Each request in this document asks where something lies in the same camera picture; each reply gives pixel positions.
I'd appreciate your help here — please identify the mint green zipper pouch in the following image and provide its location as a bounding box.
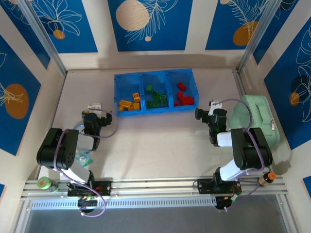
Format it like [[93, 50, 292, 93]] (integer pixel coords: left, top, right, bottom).
[[228, 94, 280, 150]]

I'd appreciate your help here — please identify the clear packet with colourful beads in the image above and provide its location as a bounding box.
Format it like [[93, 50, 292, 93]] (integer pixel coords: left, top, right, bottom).
[[74, 150, 94, 168]]

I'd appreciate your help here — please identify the blue plastic bin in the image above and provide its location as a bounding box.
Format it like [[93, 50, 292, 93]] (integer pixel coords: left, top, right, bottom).
[[140, 70, 173, 114], [166, 67, 201, 113], [113, 72, 145, 117]]

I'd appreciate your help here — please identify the small bottle with orange cap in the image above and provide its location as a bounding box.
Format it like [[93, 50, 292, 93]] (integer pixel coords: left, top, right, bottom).
[[258, 171, 277, 187]]

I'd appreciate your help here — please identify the green tape roll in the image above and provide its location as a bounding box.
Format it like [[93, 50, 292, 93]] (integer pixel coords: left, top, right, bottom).
[[36, 176, 60, 193]]

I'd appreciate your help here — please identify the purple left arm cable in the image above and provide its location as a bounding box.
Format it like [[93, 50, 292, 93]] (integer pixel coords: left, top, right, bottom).
[[53, 109, 120, 217]]

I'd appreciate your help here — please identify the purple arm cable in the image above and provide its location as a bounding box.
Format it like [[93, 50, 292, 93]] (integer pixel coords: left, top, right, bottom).
[[213, 98, 266, 212], [53, 109, 120, 217]]

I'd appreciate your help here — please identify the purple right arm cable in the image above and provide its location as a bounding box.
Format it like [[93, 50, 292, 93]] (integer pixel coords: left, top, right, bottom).
[[213, 98, 266, 212]]

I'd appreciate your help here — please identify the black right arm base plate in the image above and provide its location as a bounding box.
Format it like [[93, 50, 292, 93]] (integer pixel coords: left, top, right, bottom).
[[197, 178, 242, 195]]

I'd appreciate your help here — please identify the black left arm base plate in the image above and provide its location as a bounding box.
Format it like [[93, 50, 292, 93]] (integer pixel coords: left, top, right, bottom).
[[67, 180, 112, 197]]

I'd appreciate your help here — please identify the aluminium frame post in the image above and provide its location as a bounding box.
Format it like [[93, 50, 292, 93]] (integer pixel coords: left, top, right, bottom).
[[237, 0, 284, 73], [17, 0, 68, 76]]

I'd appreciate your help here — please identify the aluminium mounting rail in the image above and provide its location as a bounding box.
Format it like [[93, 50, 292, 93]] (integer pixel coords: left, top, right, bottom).
[[20, 178, 289, 199]]

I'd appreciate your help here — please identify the white slotted cable duct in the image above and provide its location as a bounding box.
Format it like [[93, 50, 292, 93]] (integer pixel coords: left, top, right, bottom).
[[29, 196, 217, 211]]

